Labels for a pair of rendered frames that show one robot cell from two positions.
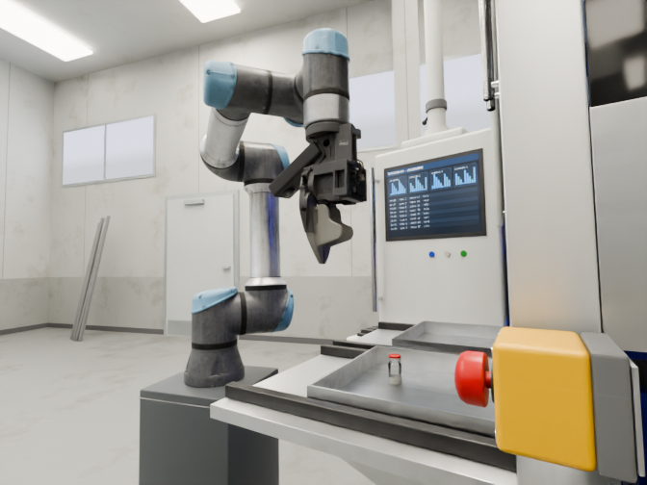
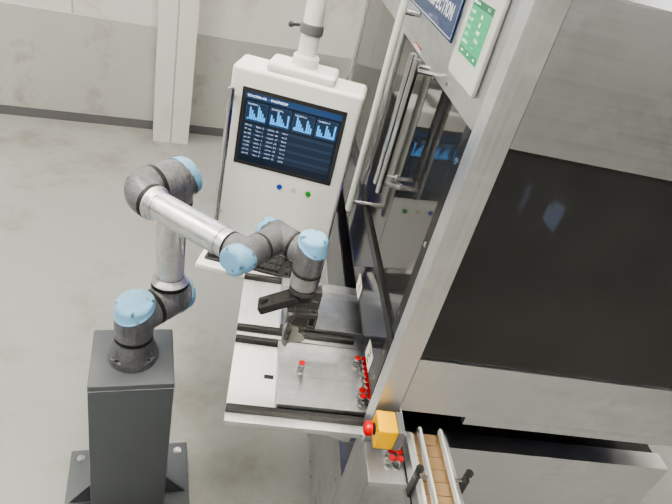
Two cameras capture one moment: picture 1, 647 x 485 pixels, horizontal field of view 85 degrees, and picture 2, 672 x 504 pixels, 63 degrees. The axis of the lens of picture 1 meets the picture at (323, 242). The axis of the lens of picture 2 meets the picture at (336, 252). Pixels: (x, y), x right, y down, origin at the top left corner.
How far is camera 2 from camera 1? 1.31 m
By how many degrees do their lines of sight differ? 54
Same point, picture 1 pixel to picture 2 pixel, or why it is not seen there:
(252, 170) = not seen: hidden behind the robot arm
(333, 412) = (294, 415)
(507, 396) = (379, 439)
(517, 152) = (397, 365)
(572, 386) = (393, 438)
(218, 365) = (146, 354)
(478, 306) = not seen: hidden behind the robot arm
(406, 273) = (251, 196)
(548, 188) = (401, 375)
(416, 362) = (302, 349)
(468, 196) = (324, 150)
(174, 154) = not seen: outside the picture
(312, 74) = (308, 269)
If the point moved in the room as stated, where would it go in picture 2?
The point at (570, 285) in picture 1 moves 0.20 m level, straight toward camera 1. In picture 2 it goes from (397, 397) to (403, 461)
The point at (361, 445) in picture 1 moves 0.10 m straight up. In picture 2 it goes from (310, 428) to (317, 405)
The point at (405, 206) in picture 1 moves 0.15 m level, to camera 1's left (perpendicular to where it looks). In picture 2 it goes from (262, 135) to (226, 137)
